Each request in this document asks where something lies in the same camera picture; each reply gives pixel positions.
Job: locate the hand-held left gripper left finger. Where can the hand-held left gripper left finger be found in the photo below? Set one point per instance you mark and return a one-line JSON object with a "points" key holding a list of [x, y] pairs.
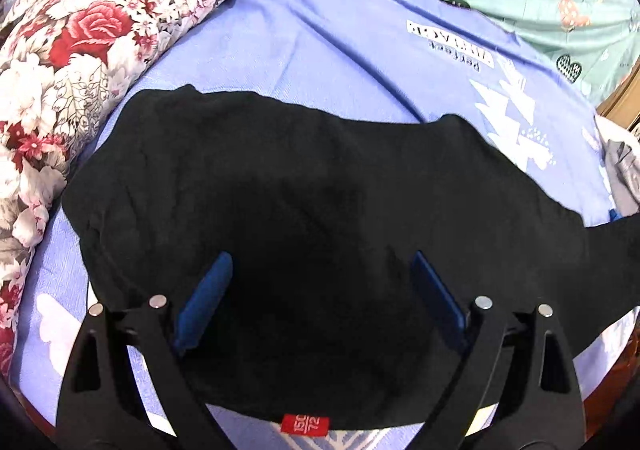
{"points": [[205, 300]]}

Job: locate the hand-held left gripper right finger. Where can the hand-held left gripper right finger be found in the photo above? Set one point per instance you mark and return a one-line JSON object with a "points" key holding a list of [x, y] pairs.
{"points": [[440, 295]]}

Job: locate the black pants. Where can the black pants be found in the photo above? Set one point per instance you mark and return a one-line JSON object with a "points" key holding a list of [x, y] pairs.
{"points": [[300, 205]]}

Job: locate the blue folded garment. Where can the blue folded garment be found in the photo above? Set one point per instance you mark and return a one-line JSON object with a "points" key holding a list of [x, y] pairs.
{"points": [[615, 215]]}

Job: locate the grey garment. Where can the grey garment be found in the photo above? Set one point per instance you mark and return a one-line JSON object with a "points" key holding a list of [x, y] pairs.
{"points": [[625, 175]]}

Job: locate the white cloth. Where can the white cloth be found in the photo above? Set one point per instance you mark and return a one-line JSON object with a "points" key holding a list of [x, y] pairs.
{"points": [[607, 130]]}

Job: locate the blue printed bedsheet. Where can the blue printed bedsheet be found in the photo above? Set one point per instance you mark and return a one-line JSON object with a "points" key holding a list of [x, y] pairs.
{"points": [[325, 55]]}

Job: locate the floral quilt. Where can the floral quilt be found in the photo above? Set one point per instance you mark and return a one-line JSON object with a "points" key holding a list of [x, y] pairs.
{"points": [[90, 55]]}

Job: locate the light wooden bed frame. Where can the light wooden bed frame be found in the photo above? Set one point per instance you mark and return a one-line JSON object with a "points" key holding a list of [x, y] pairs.
{"points": [[625, 102]]}

